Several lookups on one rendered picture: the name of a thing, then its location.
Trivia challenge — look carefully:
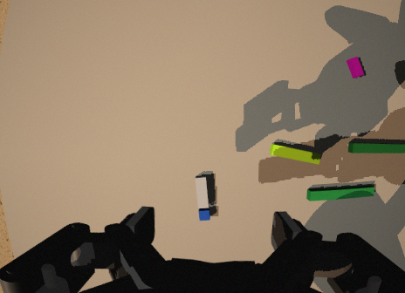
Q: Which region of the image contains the magenta rectangular block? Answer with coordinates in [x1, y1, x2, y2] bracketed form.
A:
[347, 57, 364, 78]

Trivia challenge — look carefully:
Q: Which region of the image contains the small blue block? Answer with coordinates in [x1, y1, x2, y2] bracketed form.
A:
[199, 208, 210, 221]

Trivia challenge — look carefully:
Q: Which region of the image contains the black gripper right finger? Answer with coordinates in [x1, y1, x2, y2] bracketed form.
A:
[241, 211, 405, 293]

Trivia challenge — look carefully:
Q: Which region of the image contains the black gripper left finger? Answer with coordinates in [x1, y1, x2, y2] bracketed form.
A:
[0, 206, 187, 293]

